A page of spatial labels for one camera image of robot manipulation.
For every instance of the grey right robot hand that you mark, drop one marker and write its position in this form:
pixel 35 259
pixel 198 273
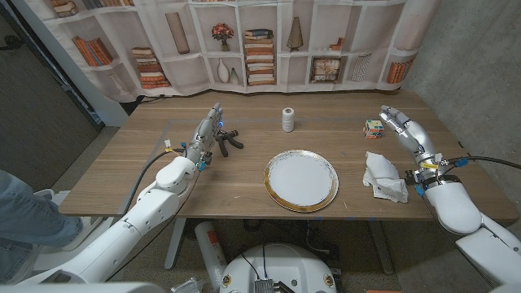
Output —
pixel 413 136

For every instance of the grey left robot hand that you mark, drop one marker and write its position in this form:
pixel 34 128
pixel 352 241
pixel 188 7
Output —
pixel 205 136

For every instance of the white napkin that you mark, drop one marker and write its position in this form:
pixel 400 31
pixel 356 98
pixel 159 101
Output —
pixel 384 175

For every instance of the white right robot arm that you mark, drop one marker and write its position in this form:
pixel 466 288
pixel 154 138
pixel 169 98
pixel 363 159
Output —
pixel 456 207

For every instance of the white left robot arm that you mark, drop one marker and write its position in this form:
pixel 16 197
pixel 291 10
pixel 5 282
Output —
pixel 130 228

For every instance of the black spring clamp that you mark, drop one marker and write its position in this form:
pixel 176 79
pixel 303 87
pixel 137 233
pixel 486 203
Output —
pixel 226 142

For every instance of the multicoloured rubik's cube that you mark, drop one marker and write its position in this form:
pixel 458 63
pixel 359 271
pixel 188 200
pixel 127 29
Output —
pixel 373 129

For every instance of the white thread spool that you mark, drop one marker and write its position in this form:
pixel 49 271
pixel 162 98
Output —
pixel 288 120

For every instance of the gold-rimmed white paper plate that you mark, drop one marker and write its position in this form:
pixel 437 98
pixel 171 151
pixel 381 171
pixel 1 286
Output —
pixel 301 181

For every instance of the printed bookshelf backdrop cloth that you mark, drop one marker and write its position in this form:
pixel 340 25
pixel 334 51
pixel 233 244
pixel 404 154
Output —
pixel 260 77

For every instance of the white cylinder with red label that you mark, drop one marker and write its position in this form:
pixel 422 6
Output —
pixel 209 248

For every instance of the grey table leg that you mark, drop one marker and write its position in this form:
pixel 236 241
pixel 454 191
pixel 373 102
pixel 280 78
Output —
pixel 175 244
pixel 382 248

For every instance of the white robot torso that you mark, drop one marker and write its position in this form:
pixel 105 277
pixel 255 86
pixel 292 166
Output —
pixel 281 264

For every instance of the metal heat sink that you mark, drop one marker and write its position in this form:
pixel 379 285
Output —
pixel 264 286

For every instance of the person in jeans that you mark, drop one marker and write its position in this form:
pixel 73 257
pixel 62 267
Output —
pixel 28 219

